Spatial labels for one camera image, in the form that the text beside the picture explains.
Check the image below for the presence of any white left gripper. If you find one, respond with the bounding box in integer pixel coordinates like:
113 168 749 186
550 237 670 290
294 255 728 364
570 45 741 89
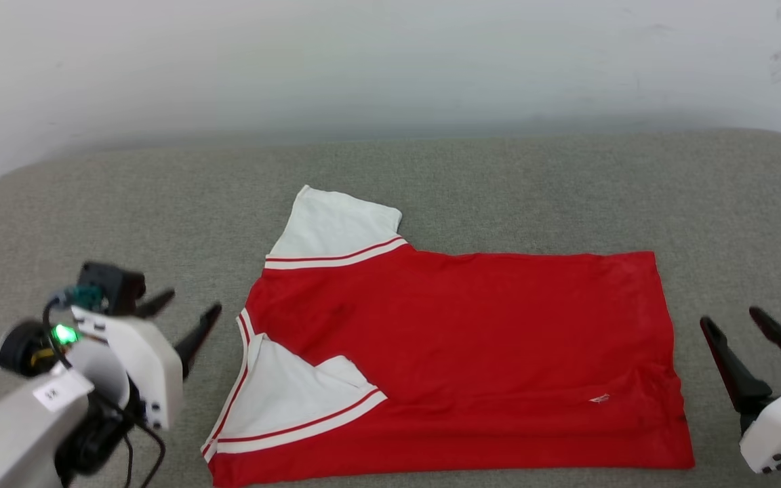
0 287 224 432

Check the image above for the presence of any red and white jersey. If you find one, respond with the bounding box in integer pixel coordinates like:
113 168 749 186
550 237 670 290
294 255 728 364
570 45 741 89
200 184 697 488

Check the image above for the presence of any white label sticker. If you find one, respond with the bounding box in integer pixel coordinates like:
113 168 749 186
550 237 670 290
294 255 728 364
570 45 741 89
32 369 96 413

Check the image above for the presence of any grey fabric sofa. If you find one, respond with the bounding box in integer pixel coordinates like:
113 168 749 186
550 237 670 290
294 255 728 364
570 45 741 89
0 129 781 488

